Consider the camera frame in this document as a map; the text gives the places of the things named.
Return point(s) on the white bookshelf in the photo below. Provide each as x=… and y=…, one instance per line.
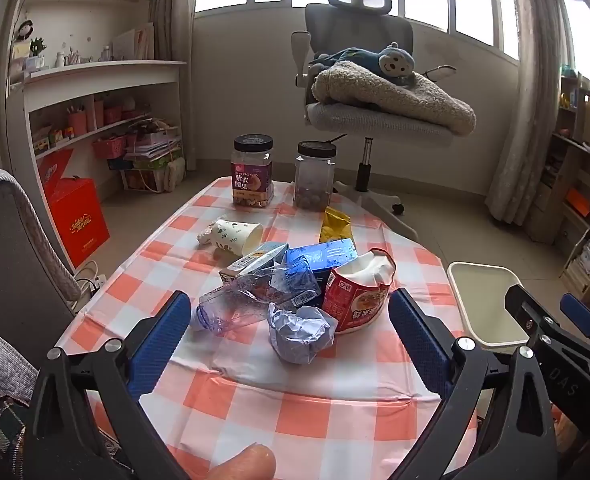
x=105, y=72

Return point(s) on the beige curtain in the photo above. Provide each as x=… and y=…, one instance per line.
x=172, y=60
x=530, y=135

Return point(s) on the small drink carton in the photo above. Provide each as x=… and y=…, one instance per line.
x=252, y=262

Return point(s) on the clear jar with black lid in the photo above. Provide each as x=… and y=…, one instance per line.
x=314, y=180

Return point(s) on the pink pen holder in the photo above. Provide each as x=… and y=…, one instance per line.
x=77, y=124

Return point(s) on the beige fleece blanket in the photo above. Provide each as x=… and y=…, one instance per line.
x=415, y=102

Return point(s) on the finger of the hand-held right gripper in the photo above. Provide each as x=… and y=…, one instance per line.
x=580, y=312
x=527, y=310

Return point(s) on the red gift box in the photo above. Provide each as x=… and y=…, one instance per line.
x=77, y=215

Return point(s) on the yellow snack packet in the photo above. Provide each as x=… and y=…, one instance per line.
x=334, y=227

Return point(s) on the purple label nut jar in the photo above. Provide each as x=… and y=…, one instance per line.
x=252, y=175

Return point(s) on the white power strip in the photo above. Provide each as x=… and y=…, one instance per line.
x=92, y=282

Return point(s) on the white plastic bin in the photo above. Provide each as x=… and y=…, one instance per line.
x=480, y=300

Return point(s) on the orange checked tablecloth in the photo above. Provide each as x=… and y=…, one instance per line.
x=325, y=420

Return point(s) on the grey office chair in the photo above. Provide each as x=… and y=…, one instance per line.
x=360, y=20

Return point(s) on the small potted plant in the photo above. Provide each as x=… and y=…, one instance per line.
x=37, y=50

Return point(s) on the stack of papers and bags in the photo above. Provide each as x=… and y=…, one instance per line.
x=155, y=155

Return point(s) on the grey armchair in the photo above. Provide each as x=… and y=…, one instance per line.
x=10, y=260

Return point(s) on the person's left hand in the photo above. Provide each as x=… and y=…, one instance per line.
x=242, y=465

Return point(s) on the leaf print paper cup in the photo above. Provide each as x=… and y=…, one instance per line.
x=232, y=235

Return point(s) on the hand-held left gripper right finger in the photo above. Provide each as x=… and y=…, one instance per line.
x=415, y=330

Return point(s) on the crushed clear plastic bottle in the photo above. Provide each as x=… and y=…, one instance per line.
x=240, y=302

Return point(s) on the pink plastic basket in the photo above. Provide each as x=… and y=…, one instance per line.
x=109, y=147

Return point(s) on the wooden shelf unit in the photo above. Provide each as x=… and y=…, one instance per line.
x=585, y=170

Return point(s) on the red instant noodle cup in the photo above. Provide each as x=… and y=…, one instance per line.
x=355, y=300

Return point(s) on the plaid cloth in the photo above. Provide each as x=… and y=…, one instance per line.
x=0, y=395

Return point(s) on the blue-white wrapper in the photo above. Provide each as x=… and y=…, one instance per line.
x=300, y=335

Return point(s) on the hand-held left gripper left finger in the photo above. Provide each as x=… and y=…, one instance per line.
x=160, y=335

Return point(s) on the blue monkey plush toy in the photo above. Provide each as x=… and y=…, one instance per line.
x=370, y=62

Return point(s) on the blue biscuit box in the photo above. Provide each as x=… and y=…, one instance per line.
x=325, y=257

